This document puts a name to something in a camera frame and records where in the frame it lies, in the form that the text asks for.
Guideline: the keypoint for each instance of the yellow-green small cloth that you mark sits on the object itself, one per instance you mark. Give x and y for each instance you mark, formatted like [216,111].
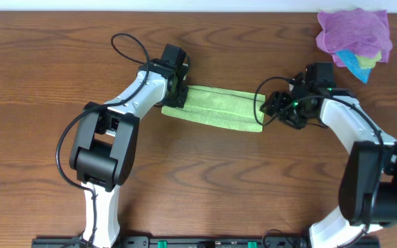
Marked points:
[368,62]

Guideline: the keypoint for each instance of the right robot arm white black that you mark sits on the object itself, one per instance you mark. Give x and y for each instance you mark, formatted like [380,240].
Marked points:
[367,196]

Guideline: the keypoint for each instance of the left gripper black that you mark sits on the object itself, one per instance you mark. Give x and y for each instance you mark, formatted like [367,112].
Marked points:
[181,95]

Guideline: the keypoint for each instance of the purple cloth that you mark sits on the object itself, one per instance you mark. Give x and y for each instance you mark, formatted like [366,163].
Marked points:
[364,33]

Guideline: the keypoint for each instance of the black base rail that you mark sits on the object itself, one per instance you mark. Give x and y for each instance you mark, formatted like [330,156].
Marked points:
[146,242]

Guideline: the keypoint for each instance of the green clamp on rail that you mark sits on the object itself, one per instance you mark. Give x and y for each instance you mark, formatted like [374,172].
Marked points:
[252,244]
[162,244]

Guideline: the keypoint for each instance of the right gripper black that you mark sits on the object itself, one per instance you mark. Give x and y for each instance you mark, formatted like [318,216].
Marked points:
[284,108]

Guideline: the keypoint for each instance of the blue cloth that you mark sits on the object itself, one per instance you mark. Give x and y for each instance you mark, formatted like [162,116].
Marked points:
[350,61]

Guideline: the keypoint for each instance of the green microfiber cloth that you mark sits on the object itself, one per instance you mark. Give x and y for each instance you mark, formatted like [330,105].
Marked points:
[229,109]

